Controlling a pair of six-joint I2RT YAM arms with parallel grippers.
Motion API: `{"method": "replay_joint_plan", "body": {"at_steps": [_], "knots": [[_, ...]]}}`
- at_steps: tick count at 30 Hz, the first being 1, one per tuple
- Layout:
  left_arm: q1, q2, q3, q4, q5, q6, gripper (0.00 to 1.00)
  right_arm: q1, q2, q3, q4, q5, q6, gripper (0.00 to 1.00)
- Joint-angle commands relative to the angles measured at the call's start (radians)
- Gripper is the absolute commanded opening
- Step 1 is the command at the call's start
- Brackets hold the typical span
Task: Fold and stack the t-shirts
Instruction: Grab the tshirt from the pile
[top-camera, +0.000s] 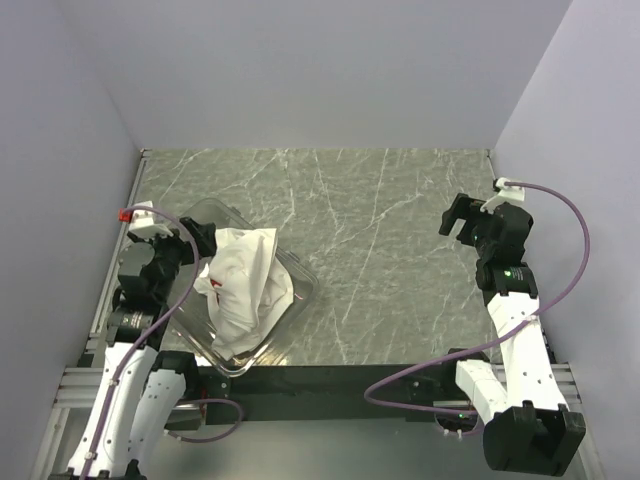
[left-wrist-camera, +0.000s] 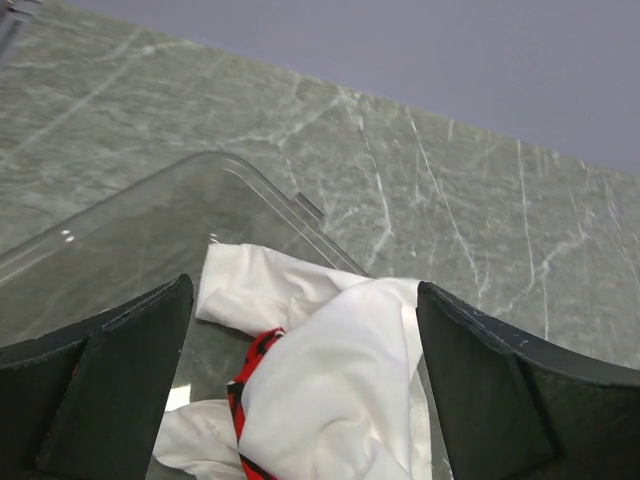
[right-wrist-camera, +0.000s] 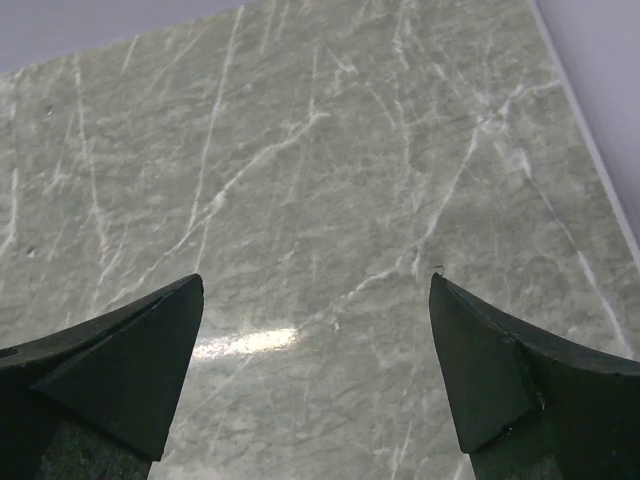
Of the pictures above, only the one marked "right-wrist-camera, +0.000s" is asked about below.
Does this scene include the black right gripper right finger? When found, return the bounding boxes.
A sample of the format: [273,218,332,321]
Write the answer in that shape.
[429,274,639,479]

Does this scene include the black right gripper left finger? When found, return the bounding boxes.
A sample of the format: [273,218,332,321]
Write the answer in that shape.
[1,274,204,479]

